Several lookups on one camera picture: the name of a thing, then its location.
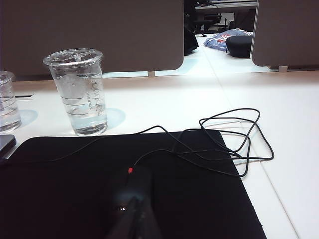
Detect tall clear plastic cup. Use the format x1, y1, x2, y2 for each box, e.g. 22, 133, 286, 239
43, 48, 109, 137

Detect wide brown desk partition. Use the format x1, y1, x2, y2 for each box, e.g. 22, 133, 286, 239
0, 0, 185, 75

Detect black computer mouse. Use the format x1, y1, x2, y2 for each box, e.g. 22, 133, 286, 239
107, 166, 156, 218

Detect white background desk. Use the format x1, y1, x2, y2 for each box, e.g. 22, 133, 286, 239
195, 0, 258, 11

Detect narrow brown desk partition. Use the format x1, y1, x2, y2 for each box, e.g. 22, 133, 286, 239
251, 0, 319, 70

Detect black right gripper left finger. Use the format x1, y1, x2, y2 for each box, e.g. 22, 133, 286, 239
109, 197, 141, 239

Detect silver Dell laptop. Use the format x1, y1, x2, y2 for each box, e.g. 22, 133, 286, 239
0, 134, 17, 160

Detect black zip case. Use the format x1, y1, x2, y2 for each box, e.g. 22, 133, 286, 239
225, 35, 254, 59

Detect blue white plastic bag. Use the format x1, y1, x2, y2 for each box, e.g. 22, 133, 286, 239
202, 28, 253, 53

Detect clear cup with round logo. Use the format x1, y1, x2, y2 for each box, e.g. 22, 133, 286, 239
0, 70, 22, 134

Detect thin black mouse cable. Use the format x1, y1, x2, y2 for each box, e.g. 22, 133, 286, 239
0, 108, 275, 178

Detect thin white cable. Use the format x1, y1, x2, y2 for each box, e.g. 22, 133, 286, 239
203, 119, 264, 165

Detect black bag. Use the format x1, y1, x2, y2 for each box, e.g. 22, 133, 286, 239
183, 0, 200, 57

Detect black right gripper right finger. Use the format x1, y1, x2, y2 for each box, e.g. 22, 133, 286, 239
136, 196, 163, 239

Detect black office chair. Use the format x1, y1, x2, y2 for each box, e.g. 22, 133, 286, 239
193, 13, 223, 33

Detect black mouse pad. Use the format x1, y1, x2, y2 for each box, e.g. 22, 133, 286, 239
0, 130, 268, 239

